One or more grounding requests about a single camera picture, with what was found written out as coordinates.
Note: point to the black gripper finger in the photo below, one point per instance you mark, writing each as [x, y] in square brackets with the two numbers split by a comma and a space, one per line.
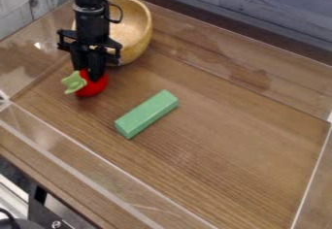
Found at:
[79, 59]
[96, 63]

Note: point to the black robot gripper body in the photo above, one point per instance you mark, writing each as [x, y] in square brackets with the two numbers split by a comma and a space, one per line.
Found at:
[88, 37]

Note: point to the red plush strawberry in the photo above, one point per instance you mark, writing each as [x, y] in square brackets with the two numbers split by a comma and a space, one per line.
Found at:
[81, 86]

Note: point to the wooden bowl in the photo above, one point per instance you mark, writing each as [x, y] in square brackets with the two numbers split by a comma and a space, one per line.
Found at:
[132, 31]

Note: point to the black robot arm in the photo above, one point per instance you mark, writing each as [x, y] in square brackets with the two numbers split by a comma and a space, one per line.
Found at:
[91, 5]

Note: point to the green rectangular block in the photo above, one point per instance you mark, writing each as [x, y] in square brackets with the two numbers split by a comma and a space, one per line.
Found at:
[143, 115]

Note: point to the clear acrylic tray wall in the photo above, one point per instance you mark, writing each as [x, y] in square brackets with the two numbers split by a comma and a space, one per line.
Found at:
[225, 163]

